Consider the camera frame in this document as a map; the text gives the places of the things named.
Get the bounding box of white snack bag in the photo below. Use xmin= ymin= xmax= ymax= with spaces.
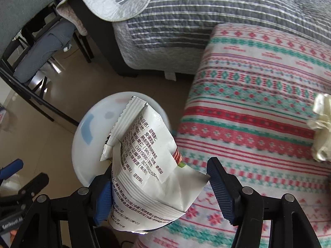
xmin=100 ymin=96 xmax=210 ymax=232

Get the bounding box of white patterned trash bin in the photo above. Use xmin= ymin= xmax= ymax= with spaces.
xmin=71 ymin=91 xmax=172 ymax=186

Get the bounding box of patterned red green tablecloth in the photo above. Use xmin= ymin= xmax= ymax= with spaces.
xmin=134 ymin=22 xmax=331 ymax=248

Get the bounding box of crumpled white tissue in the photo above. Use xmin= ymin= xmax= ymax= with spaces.
xmin=307 ymin=93 xmax=330 ymax=162

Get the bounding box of grey padded chair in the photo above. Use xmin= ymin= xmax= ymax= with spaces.
xmin=1 ymin=0 xmax=94 ymax=125

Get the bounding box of grey striped quilted cover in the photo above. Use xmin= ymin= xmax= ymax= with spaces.
xmin=57 ymin=0 xmax=330 ymax=74

